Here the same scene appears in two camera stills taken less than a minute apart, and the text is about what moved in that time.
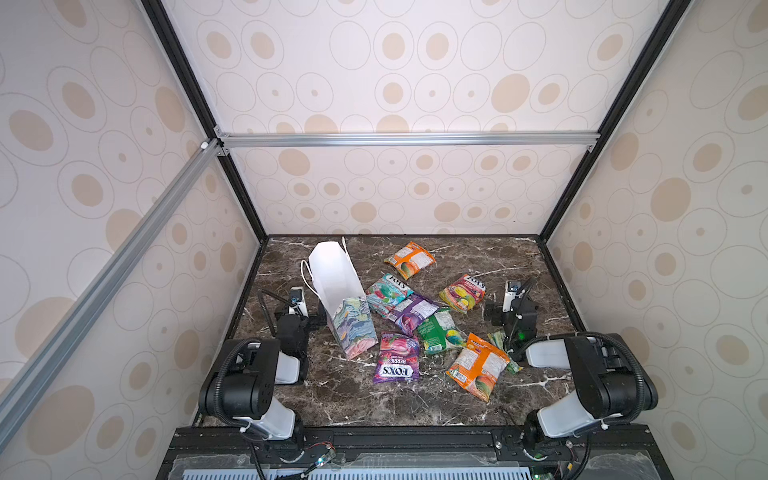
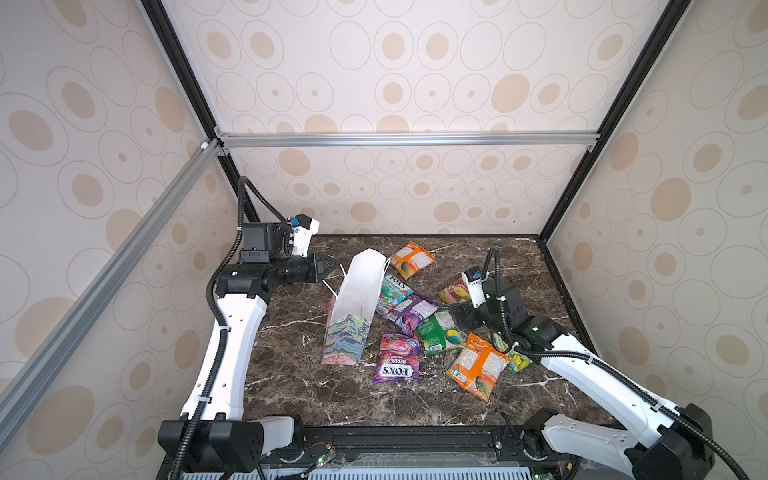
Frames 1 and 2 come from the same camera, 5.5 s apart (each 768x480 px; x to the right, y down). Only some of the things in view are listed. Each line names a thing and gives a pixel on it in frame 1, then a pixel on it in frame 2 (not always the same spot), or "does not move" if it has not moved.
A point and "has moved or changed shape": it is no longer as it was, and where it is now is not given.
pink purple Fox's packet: (398, 359) does not move
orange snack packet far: (411, 259) does not move
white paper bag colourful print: (342, 294) has moved or changed shape
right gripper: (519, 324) -> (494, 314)
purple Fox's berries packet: (410, 314) does not move
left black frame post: (195, 93) does not move
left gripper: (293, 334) -> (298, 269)
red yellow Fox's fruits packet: (464, 294) does not move
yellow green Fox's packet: (499, 338) does not move
